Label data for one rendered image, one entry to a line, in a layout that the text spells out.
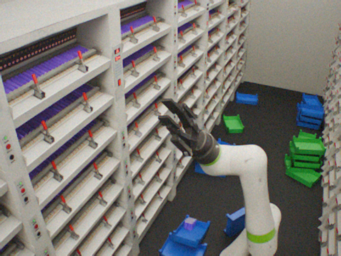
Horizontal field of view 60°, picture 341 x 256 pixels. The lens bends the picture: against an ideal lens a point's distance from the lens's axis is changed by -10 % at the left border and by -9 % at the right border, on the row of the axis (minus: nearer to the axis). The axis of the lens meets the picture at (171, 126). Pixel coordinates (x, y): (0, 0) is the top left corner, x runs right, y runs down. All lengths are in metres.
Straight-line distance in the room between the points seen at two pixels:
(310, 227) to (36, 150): 2.24
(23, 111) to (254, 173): 0.79
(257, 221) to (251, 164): 0.26
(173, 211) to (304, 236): 1.10
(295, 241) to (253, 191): 1.62
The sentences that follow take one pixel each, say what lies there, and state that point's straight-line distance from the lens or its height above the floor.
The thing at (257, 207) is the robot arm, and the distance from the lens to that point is 1.17.
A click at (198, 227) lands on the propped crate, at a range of 2.64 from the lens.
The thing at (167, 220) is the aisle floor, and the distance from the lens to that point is 2.70.
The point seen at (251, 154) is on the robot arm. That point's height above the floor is 1.39.
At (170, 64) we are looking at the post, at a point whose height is 1.24.
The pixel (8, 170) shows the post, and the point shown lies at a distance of 1.15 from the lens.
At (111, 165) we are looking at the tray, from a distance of 1.74.
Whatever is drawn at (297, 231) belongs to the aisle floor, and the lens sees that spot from 2.78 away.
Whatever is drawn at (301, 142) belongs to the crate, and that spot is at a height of 0.25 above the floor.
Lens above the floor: 1.99
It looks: 31 degrees down
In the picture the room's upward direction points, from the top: straight up
